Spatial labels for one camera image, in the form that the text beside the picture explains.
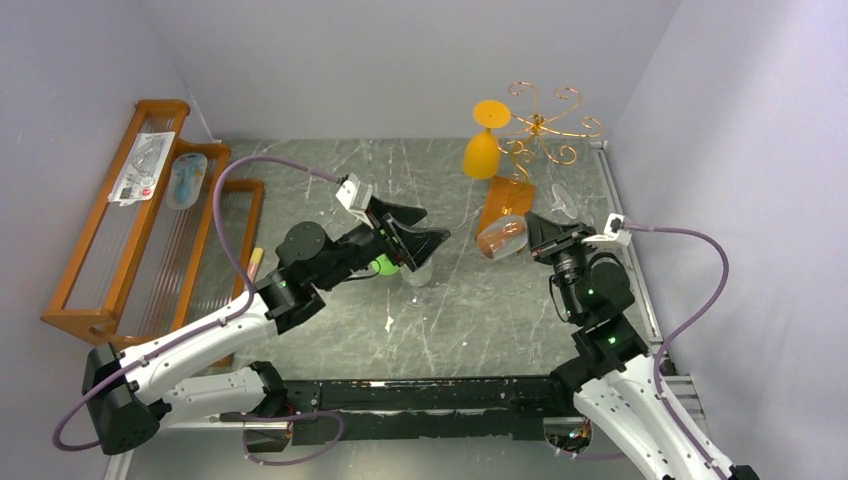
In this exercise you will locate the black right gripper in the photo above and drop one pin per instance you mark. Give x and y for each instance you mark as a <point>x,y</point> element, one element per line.
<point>557,244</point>

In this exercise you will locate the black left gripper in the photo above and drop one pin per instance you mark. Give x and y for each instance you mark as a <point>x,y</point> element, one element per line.
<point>415,247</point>

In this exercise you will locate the clear wine glass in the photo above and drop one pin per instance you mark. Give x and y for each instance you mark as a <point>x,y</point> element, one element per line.
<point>503,230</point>
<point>414,283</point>

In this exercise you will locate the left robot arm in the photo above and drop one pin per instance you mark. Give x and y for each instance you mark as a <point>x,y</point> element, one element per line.
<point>132,394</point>

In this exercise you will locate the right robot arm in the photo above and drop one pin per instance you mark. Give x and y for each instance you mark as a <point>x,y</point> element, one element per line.
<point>615,381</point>

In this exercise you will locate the green plastic wine glass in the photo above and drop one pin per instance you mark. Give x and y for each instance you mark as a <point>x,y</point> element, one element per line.
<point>383,266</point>

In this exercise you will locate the yellow plastic wine glass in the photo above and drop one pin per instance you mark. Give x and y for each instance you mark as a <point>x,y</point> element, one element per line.
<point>482,154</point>

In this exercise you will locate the yellow pink marker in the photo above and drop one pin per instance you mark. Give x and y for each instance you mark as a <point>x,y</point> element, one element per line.
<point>254,262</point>

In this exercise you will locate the light blue packaged item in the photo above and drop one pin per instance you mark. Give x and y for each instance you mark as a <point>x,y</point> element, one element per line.
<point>187,176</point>

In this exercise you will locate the wooden tiered shelf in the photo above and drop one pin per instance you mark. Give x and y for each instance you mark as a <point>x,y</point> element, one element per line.
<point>135,273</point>

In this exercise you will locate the white packaged item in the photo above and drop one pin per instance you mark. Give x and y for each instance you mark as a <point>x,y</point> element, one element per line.
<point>138,177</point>

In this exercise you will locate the gold wire rack wooden base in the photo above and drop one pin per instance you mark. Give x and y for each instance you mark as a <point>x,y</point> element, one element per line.
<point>525,137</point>

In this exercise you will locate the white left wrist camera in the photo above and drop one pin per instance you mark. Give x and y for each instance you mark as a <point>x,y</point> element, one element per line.
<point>354,195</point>

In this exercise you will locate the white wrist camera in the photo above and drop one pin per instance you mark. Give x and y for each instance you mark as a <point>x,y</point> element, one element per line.
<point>614,232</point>
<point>354,195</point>

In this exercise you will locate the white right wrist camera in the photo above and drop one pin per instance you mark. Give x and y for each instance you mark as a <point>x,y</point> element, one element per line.
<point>614,232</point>

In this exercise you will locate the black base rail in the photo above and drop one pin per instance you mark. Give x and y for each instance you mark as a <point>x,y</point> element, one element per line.
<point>516,407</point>

